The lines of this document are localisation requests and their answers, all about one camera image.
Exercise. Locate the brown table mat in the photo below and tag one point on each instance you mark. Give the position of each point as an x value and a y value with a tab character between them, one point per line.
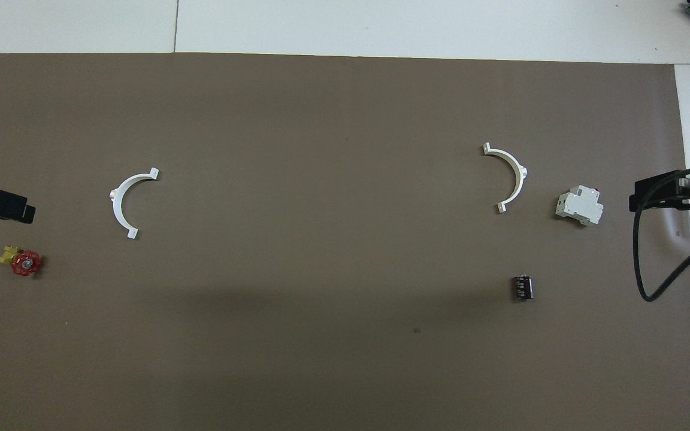
345	149

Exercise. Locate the small dark cylindrical capacitor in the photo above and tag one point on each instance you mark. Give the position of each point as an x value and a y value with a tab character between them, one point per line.
523	288

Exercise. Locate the white circuit breaker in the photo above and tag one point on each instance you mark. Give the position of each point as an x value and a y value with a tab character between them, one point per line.
578	206

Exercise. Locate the red handwheel yellow valve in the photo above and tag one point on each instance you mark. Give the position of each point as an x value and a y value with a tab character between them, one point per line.
25	263

